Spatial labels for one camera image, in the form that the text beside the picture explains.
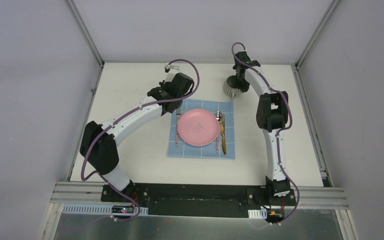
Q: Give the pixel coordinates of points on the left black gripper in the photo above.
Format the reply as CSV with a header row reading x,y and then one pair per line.
x,y
171,105

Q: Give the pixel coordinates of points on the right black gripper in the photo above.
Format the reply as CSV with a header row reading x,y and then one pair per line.
x,y
246,87

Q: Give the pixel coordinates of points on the grey ribbed mug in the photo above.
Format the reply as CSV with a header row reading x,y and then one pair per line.
x,y
232,87

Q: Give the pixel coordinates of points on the pink handled fork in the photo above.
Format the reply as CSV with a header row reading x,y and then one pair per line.
x,y
178,115

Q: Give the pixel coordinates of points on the pink plate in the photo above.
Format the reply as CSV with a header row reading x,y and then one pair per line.
x,y
198,127

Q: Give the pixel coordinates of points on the pink handled spoon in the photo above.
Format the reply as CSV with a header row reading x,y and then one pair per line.
x,y
218,116

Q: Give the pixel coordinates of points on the gold table knife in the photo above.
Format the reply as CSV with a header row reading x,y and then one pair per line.
x,y
223,134

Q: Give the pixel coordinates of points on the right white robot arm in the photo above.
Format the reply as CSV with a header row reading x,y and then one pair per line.
x,y
272,116

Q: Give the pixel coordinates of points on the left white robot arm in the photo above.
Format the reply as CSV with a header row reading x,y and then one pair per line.
x,y
100,141

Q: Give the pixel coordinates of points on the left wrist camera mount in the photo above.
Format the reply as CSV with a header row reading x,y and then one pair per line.
x,y
171,71

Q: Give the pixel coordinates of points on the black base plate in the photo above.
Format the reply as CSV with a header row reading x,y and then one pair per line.
x,y
193,200

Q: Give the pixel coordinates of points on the aluminium frame rail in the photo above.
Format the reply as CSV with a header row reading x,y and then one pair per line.
x,y
76,212

